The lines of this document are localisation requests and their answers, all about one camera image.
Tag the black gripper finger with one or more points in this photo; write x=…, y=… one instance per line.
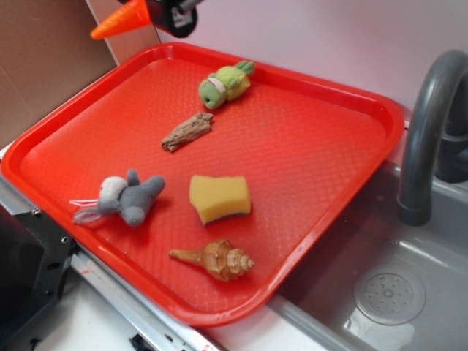
x=177, y=18

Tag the orange plastic toy carrot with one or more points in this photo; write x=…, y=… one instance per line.
x=130, y=16

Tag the green plush frog toy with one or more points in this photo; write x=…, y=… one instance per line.
x=226, y=84

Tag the brown driftwood piece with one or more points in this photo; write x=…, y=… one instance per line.
x=188, y=131

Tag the brown cardboard panel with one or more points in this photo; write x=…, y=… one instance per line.
x=47, y=56

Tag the red plastic tray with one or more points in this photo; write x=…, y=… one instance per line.
x=304, y=145

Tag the yellow sponge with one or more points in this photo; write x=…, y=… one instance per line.
x=215, y=198

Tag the grey plush bunny toy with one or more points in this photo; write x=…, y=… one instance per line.
x=129, y=197

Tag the tan conch seashell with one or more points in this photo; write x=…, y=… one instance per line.
x=220, y=259

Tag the grey toy faucet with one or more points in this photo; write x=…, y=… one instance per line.
x=436, y=145

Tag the grey plastic toy sink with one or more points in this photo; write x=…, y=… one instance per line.
x=317, y=297

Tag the round sink drain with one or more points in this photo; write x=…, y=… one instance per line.
x=389, y=295

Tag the black metal bracket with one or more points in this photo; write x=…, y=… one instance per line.
x=35, y=255

